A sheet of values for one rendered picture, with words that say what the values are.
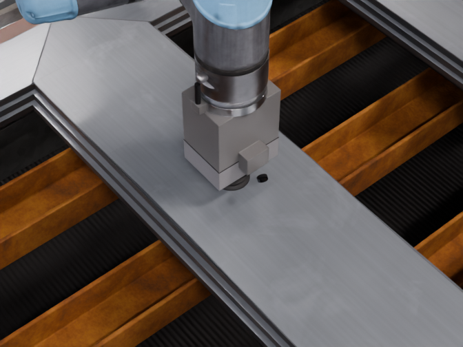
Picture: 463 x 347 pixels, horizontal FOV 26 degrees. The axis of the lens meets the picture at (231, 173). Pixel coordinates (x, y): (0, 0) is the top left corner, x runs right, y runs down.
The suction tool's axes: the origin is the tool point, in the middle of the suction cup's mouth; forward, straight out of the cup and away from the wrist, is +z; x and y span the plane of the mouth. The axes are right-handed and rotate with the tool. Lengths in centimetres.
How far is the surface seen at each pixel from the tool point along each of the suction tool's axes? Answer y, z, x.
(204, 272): -9.6, 1.0, -7.4
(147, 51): 5.1, -0.6, 23.7
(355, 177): 19.5, 11.9, -1.8
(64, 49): -3.0, -0.5, 30.8
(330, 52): 33.6, 12.3, 18.4
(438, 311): 5.6, -0.7, -27.4
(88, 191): -9.4, 11.4, 17.8
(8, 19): 2, 16, 58
